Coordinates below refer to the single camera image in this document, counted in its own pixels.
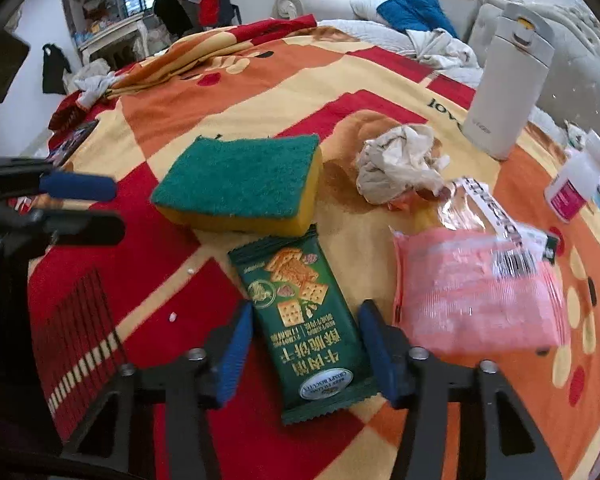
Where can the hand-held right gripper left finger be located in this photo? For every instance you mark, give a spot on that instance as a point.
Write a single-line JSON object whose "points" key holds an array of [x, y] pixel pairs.
{"points": [[235, 355]]}

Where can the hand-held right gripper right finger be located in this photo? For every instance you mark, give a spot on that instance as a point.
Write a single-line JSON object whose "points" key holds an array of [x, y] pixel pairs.
{"points": [[377, 355]]}

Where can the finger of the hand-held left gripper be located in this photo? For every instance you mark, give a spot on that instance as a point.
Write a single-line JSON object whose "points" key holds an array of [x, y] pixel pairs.
{"points": [[80, 227], [80, 187]]}

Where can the green cracker packet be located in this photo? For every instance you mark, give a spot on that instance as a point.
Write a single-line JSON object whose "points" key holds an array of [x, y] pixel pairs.
{"points": [[300, 310]]}

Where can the pink plastic packet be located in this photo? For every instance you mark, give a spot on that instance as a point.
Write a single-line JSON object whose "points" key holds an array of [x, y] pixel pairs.
{"points": [[460, 300]]}

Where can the red orange printed blanket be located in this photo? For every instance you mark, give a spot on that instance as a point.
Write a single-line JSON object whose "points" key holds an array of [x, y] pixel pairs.
{"points": [[170, 280]]}

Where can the crumpled white cloth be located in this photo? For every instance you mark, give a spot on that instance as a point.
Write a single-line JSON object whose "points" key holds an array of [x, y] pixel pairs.
{"points": [[95, 82]]}

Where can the white desk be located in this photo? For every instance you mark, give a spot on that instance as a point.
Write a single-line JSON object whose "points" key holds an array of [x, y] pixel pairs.
{"points": [[112, 32]]}

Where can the green and yellow sponge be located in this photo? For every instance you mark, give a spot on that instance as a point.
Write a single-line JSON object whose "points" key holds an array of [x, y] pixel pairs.
{"points": [[240, 175]]}

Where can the crumpled beige paper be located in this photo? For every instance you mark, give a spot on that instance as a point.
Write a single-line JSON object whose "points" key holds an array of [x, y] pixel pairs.
{"points": [[395, 160]]}

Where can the hanging black jacket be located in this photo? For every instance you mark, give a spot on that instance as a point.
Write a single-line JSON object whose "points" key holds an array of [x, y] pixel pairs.
{"points": [[172, 10]]}

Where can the hanging red garment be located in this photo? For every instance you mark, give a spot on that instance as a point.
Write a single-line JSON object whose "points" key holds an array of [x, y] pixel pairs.
{"points": [[210, 10]]}

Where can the small white pink-label bottle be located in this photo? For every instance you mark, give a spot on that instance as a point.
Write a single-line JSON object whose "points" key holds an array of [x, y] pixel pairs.
{"points": [[572, 185]]}

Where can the beige upholstered sofa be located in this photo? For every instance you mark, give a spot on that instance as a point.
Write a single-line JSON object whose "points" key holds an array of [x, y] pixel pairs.
{"points": [[310, 5]]}

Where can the white thermos bottle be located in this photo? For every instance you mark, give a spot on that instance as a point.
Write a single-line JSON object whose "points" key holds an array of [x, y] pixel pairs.
{"points": [[505, 90]]}

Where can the crumpled beige cloth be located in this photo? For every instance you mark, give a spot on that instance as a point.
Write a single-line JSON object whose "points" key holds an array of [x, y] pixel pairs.
{"points": [[445, 50]]}

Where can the white pillow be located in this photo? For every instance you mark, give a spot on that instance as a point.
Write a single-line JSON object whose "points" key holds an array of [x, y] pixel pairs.
{"points": [[370, 0]]}

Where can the beige tufted headboard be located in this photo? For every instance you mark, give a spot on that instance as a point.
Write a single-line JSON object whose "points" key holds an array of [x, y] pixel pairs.
{"points": [[575, 40]]}

